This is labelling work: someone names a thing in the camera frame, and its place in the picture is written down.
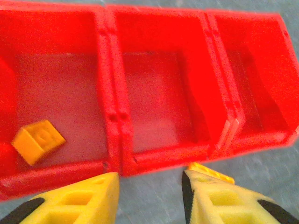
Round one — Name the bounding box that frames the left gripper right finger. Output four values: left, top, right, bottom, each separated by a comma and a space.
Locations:
181, 169, 299, 224

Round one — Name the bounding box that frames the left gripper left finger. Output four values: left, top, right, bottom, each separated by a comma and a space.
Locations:
0, 172, 121, 224

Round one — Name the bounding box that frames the yellow lego plate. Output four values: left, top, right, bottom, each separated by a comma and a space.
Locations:
186, 161, 235, 185

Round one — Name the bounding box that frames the yellow lego brick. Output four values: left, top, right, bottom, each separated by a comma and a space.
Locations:
11, 119, 66, 167

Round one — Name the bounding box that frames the red plastic bin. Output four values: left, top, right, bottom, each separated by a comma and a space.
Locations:
105, 4, 237, 178
0, 4, 120, 202
205, 9, 299, 161

